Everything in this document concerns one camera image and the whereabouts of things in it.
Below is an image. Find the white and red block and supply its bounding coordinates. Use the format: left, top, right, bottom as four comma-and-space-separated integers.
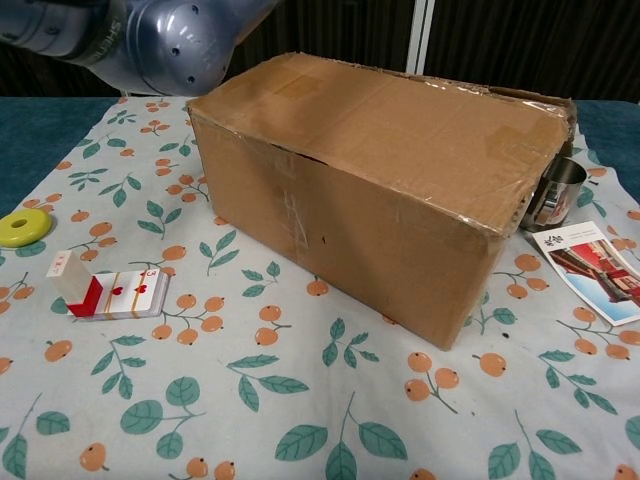
46, 249, 104, 319

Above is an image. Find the red building postcard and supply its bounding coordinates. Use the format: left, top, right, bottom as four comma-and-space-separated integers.
530, 221, 640, 327

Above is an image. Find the brown cardboard shipping box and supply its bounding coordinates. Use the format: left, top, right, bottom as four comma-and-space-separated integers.
185, 49, 577, 352

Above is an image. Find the teal table cover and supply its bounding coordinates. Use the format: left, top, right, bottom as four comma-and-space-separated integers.
0, 95, 640, 216

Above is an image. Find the yellow-green plastic ring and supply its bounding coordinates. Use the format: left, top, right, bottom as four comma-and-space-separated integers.
0, 209, 53, 248

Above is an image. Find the stainless steel measuring cup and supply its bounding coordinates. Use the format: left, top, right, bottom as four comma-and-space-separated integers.
519, 159, 589, 231

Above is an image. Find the playing card deck with bands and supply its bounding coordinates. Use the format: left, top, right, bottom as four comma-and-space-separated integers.
74, 269, 171, 320

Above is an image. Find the floral orange fruit tablecloth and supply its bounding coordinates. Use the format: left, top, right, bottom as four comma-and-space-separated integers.
0, 94, 640, 480

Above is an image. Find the white frame post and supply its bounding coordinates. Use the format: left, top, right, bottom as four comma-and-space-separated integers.
408, 0, 436, 76

